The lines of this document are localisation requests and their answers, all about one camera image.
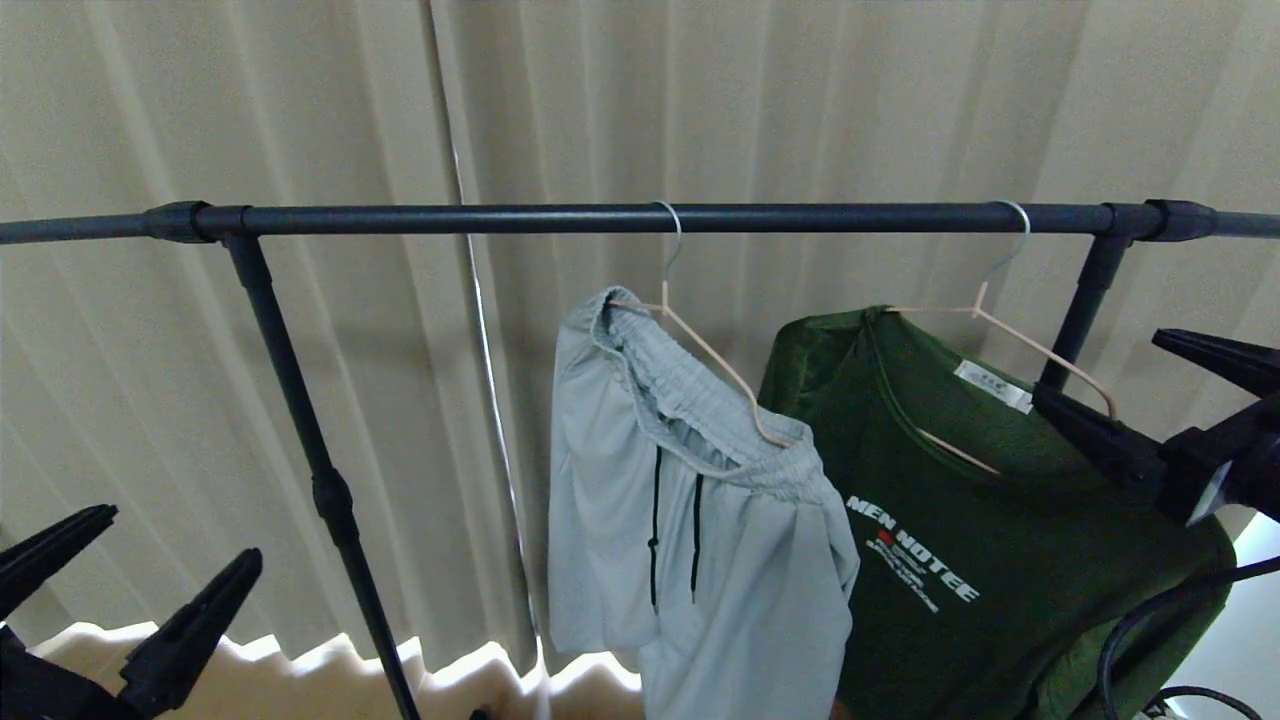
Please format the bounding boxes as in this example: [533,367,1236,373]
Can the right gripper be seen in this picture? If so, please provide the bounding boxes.
[1032,328,1280,528]

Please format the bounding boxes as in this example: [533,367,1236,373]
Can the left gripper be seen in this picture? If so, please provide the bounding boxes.
[0,505,264,720]

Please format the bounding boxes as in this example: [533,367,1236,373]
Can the pink clothes hanger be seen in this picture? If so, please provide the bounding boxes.
[885,200,1119,476]
[610,200,796,451]

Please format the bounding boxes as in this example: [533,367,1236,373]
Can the green garment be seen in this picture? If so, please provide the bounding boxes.
[757,305,1238,720]

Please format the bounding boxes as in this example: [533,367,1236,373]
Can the pale grey shorts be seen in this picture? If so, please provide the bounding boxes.
[547,287,861,720]

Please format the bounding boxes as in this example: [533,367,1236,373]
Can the black clothes rack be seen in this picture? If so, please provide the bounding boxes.
[0,198,1280,720]

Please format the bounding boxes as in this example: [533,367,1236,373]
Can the beige curtain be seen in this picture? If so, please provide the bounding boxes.
[0,0,1280,691]

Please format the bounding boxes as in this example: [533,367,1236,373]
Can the black cable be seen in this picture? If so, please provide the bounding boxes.
[1098,555,1280,720]

